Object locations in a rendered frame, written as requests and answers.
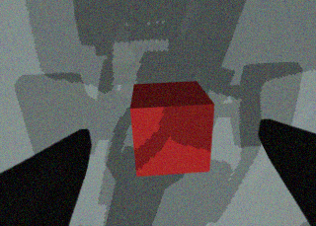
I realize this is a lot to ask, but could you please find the red block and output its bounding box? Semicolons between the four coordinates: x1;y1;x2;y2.
130;81;215;177

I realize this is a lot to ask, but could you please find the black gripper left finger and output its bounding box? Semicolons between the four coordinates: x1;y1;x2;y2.
0;129;92;226

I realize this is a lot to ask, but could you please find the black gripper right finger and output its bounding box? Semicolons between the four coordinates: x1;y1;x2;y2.
258;119;316;226

